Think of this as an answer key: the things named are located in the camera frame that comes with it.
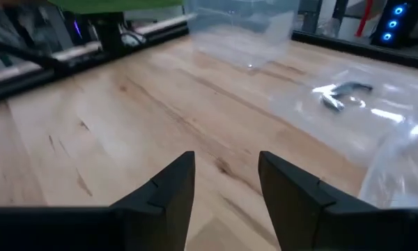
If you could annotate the green elastic bandage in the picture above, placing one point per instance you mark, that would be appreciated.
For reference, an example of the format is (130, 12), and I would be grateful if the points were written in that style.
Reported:
(115, 5)

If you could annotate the black aluminium table frame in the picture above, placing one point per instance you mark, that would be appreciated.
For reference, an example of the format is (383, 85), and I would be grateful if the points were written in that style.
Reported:
(334, 43)

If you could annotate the computer with blue lights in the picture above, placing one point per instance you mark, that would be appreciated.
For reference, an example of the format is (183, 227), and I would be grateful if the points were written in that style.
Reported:
(393, 24)

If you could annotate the clear plastic container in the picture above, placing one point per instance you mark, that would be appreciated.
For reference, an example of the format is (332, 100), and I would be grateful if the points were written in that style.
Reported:
(244, 35)

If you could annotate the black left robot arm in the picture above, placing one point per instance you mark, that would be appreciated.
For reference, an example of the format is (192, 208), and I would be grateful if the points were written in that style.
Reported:
(111, 31)

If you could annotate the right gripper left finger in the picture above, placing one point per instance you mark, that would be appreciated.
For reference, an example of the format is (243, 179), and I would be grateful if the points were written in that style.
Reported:
(153, 223)

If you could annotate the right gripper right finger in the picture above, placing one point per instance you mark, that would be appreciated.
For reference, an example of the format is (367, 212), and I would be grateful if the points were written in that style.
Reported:
(299, 216)

